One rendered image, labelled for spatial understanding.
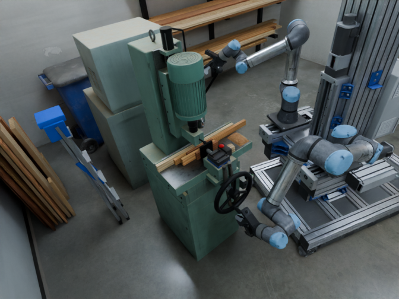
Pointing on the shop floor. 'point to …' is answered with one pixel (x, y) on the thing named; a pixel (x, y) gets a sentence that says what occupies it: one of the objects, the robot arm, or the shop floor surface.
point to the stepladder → (53, 115)
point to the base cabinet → (193, 216)
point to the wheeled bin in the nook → (75, 99)
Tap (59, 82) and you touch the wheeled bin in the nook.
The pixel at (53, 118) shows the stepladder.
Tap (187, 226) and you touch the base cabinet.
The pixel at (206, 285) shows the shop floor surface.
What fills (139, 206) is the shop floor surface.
